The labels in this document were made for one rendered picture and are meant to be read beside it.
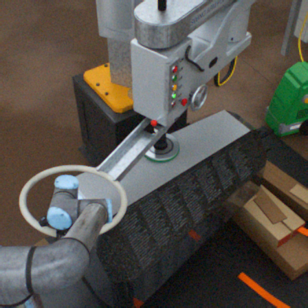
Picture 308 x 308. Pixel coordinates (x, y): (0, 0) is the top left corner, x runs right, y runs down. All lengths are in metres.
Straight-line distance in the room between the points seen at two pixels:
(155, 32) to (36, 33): 3.43
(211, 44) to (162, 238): 1.04
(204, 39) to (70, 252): 1.57
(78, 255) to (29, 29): 4.42
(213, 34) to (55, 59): 2.71
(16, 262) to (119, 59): 2.11
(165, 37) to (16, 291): 1.27
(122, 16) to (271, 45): 2.63
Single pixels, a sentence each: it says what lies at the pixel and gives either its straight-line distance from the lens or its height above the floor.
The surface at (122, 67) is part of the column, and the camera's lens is 3.13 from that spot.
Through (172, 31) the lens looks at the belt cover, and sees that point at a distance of 2.07.
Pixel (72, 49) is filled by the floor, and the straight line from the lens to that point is 5.05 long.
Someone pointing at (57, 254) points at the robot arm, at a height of 1.76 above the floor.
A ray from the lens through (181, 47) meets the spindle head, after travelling 2.18.
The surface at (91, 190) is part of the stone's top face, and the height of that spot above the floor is 0.84.
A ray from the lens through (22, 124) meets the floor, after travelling 4.24.
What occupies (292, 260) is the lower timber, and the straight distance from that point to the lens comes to 3.16.
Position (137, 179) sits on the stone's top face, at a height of 0.84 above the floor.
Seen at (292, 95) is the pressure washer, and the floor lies 0.43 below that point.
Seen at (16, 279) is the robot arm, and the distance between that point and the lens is 1.19.
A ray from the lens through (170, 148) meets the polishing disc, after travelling 2.63.
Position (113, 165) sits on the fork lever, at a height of 1.00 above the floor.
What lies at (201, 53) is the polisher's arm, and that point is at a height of 1.40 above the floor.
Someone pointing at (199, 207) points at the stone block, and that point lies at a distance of 2.60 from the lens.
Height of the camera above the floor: 2.75
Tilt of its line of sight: 47 degrees down
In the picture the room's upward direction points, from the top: straight up
